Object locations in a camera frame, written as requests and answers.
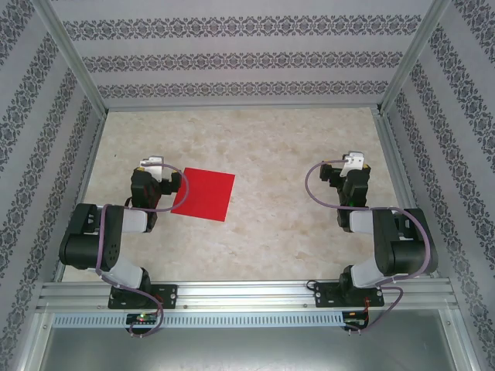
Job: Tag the aluminium frame post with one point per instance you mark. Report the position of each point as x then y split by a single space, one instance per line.
72 54
413 54

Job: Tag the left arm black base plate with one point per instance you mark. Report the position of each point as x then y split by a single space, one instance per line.
168 294

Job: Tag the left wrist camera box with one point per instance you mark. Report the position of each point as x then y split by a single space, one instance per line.
152 164

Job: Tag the aluminium mounting rail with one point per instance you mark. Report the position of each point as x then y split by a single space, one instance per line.
247 295

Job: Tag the aluminium frame side rail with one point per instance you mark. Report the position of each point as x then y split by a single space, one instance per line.
81 193
404 181

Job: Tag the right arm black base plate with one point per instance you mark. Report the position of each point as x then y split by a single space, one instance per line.
325 297

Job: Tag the aluminium frame rear rail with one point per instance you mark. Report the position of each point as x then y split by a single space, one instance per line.
243 107

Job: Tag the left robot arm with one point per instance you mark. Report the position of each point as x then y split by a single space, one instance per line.
89 239

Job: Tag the circuit board with green light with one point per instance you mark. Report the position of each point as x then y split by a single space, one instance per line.
141 318

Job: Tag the red square paper sheet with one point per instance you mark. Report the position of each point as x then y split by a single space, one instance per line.
209 195

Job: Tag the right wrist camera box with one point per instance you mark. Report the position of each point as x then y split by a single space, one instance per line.
354 159

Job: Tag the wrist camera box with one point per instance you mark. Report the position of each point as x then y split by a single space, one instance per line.
354 159
152 164

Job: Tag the grey metal panel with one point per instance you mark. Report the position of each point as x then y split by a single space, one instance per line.
247 351

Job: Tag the small circuit board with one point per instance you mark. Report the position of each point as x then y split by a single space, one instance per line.
354 320

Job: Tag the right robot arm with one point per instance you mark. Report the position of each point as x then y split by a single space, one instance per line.
406 247

